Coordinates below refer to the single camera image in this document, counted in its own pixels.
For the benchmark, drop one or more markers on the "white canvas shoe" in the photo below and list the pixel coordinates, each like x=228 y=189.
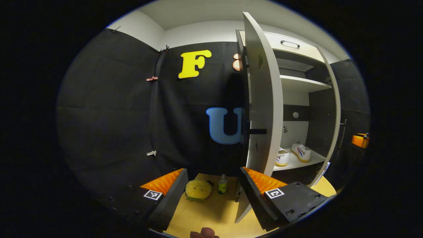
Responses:
x=283 y=158
x=301 y=153

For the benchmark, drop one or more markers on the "small drink bottle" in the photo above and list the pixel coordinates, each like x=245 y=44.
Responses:
x=222 y=186

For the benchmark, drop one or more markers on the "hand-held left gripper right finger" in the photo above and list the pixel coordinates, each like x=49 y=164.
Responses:
x=252 y=198

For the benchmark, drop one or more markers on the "red cloth clip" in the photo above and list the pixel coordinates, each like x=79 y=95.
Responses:
x=152 y=78

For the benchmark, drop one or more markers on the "white shoe cabinet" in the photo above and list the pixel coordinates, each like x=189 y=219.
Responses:
x=297 y=84

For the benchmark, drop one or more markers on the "black backdrop cloth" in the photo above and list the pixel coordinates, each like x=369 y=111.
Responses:
x=109 y=115
x=355 y=96

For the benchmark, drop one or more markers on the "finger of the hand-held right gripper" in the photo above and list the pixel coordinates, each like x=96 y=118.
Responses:
x=359 y=140

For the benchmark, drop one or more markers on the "black cloth clip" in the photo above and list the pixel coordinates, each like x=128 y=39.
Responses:
x=164 y=48
x=116 y=29

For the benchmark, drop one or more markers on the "white cloth clip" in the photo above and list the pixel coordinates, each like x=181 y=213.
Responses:
x=151 y=153

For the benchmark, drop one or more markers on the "white cabinet drawer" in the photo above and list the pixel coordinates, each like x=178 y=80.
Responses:
x=307 y=49

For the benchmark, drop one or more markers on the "yellow plush toy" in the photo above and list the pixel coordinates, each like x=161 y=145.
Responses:
x=198 y=191

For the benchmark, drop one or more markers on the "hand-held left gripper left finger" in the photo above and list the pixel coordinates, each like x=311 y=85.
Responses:
x=172 y=198

